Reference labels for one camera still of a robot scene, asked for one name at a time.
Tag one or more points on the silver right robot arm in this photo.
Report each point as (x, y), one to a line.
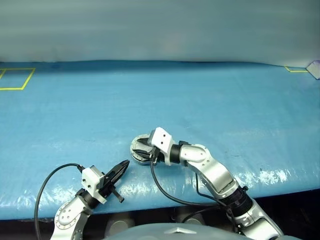
(215, 172)

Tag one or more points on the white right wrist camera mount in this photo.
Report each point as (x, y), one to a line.
(161, 140)

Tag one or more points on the grey rounded shape under table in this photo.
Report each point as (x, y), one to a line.
(192, 220)
(121, 225)

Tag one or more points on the blue table cover sheet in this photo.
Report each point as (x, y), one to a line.
(160, 100)

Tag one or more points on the small yellow tape corner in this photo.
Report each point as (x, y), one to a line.
(290, 70)

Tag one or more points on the pale box with purple edge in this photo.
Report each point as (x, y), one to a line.
(314, 68)

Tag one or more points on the grey rounded robot torso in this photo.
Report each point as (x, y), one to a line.
(172, 232)

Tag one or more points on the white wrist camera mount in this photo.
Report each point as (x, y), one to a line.
(91, 181)
(161, 140)

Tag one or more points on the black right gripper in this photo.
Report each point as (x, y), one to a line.
(154, 156)

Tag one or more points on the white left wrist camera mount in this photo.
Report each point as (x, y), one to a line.
(91, 181)

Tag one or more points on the motor stator with copper windings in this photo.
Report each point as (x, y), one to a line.
(141, 162)

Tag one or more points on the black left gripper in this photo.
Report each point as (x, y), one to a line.
(107, 188)

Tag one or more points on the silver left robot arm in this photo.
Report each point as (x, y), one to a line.
(67, 217)

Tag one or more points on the large yellow tape rectangle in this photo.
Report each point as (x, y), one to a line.
(27, 78)

